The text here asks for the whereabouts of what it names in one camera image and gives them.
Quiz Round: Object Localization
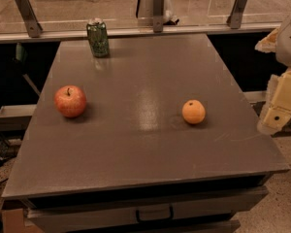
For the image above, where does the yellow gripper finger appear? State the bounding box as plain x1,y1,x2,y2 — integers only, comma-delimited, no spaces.
255,28,279,53
257,68,291,135

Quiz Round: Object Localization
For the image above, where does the red apple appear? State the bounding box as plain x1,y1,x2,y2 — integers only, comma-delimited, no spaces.
54,85,87,118

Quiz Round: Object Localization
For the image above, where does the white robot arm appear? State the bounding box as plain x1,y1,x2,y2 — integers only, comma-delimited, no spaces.
255,14,291,135

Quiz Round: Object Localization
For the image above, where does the green soda can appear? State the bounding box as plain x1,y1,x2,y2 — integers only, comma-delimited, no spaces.
86,18,110,57

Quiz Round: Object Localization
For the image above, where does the orange fruit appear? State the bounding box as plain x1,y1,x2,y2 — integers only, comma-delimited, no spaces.
181,100,206,124

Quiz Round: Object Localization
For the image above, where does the cardboard box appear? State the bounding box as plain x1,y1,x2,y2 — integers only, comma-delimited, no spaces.
1,209,44,233

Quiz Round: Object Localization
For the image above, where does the right metal bracket post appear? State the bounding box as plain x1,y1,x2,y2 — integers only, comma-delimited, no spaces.
227,0,248,29

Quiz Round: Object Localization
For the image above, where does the metal bracket post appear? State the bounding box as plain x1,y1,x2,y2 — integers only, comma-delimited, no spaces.
15,0,43,38
153,0,164,33
227,0,248,29

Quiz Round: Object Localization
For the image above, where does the middle metal bracket post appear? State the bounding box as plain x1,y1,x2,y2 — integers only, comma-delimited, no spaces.
153,0,164,33

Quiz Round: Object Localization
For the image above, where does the grey drawer with black handle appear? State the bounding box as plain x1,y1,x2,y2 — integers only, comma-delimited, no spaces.
27,185,268,233

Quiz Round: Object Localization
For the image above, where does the horizontal metal rail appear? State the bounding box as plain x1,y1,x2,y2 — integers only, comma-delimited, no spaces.
0,22,280,44

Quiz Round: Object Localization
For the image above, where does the left metal bracket post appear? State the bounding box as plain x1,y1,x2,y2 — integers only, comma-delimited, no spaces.
15,0,43,38

